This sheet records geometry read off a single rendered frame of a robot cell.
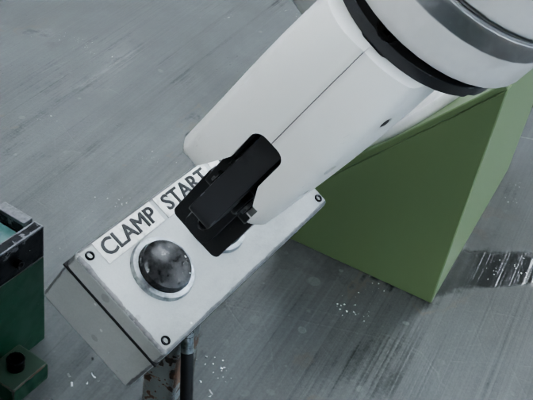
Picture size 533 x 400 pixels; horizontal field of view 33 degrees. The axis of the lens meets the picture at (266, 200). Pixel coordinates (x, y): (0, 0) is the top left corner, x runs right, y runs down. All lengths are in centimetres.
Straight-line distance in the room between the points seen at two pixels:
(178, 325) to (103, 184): 51
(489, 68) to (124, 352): 26
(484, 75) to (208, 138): 11
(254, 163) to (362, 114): 5
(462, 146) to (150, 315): 40
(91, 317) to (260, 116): 20
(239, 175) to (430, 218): 51
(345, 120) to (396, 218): 55
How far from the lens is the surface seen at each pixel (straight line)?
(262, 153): 34
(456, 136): 79
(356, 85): 30
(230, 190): 35
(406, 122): 81
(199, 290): 49
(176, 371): 59
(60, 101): 109
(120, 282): 47
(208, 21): 130
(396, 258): 88
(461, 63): 30
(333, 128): 31
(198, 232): 43
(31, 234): 71
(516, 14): 28
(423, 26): 29
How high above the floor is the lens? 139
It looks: 38 degrees down
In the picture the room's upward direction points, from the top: 10 degrees clockwise
